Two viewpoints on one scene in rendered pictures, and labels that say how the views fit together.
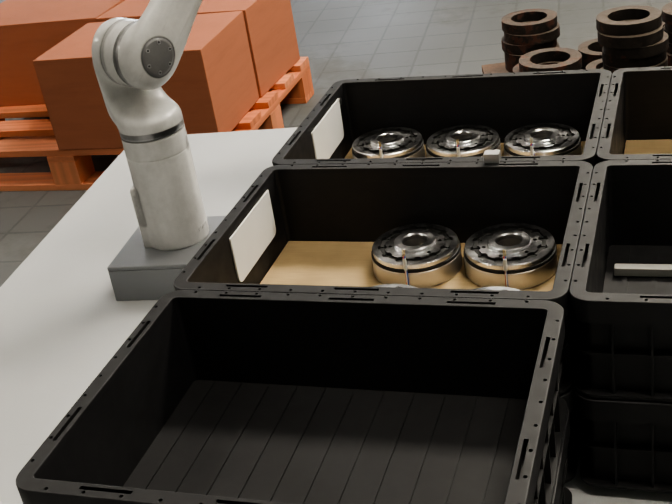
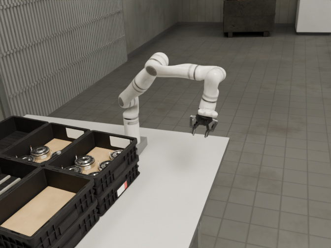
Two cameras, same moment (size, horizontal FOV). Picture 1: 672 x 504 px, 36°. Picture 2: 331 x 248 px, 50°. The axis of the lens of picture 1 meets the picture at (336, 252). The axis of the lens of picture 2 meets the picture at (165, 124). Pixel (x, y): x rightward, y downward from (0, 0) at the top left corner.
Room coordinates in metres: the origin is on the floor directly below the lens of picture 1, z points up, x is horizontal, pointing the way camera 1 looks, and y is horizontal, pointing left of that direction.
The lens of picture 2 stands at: (1.77, -1.71, 1.83)
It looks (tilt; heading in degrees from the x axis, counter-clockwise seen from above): 26 degrees down; 94
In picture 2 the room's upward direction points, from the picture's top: 3 degrees counter-clockwise
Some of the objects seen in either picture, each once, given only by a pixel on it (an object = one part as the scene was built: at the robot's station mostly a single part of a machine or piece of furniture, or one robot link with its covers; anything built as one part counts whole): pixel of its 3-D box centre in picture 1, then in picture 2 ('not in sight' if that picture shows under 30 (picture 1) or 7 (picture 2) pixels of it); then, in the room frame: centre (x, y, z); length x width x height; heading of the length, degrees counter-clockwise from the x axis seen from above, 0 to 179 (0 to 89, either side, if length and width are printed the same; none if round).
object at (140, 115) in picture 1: (139, 80); (129, 105); (1.41, 0.23, 1.00); 0.09 x 0.09 x 0.17; 42
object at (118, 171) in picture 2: (452, 158); (95, 161); (1.28, -0.17, 0.87); 0.40 x 0.30 x 0.11; 69
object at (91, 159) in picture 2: not in sight; (84, 160); (1.22, -0.15, 0.86); 0.10 x 0.10 x 0.01
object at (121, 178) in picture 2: not in sight; (97, 178); (1.28, -0.17, 0.76); 0.40 x 0.30 x 0.12; 69
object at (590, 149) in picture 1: (448, 122); (93, 153); (1.28, -0.17, 0.92); 0.40 x 0.30 x 0.02; 69
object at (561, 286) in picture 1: (393, 230); (47, 143); (1.00, -0.06, 0.92); 0.40 x 0.30 x 0.02; 69
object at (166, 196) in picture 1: (166, 184); (131, 129); (1.41, 0.23, 0.84); 0.09 x 0.09 x 0.17; 78
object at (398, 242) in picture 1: (414, 241); not in sight; (1.07, -0.09, 0.86); 0.05 x 0.05 x 0.01
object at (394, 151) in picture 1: (387, 142); (118, 155); (1.39, -0.10, 0.86); 0.10 x 0.10 x 0.01
